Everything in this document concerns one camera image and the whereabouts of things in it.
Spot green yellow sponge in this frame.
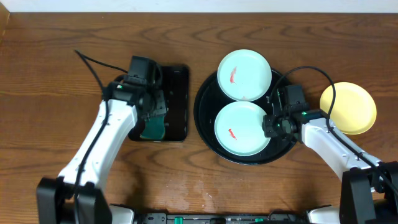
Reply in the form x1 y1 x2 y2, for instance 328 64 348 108
140 116 165 141

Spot light green plate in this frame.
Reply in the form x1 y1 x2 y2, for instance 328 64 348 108
214 101 271 157

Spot yellow plate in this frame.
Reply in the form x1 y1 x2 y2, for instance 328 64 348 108
331 82 377 135

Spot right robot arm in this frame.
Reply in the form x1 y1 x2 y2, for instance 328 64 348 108
262 111 397 223

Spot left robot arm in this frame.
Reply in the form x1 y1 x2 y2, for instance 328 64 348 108
36 82 166 223

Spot black rectangular tray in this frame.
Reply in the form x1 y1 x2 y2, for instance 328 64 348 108
128 65 190 142

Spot black round tray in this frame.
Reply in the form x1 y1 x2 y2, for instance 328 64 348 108
193 72 297 166

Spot light blue plate top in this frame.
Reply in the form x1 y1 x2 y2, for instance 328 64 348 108
216 49 272 101

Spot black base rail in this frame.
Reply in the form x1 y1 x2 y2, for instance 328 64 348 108
132 213 309 224

